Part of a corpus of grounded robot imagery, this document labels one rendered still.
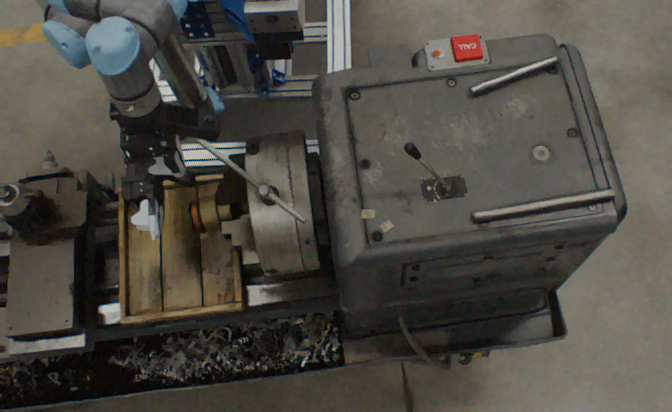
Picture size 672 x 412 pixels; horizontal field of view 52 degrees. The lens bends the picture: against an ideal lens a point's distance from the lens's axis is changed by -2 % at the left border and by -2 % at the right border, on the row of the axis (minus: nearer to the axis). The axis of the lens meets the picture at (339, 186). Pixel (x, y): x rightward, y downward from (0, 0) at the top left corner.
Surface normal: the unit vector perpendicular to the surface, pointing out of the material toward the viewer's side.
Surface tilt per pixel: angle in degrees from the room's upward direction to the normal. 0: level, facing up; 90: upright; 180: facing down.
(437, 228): 0
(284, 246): 57
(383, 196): 0
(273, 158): 15
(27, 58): 0
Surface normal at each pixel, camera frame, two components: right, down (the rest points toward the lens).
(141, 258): -0.05, -0.39
